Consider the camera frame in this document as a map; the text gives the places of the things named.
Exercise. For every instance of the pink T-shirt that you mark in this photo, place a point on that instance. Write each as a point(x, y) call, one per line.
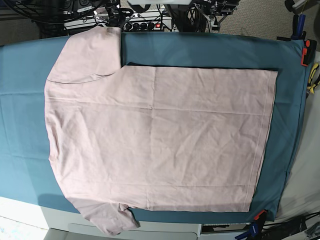
point(153, 138)

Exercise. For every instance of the blue spring clamp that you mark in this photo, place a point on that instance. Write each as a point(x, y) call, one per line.
point(298, 32)

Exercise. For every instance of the teal table cloth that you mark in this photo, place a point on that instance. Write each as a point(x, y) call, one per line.
point(25, 171)

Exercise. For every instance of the orange blue bottom clamp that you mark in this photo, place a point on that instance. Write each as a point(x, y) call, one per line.
point(255, 228)

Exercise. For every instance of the orange black clamp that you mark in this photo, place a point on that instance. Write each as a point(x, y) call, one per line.
point(308, 52)

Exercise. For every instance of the yellow black pliers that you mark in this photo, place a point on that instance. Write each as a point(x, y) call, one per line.
point(313, 83)

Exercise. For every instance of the black power strip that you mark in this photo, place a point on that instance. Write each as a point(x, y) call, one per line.
point(143, 27)

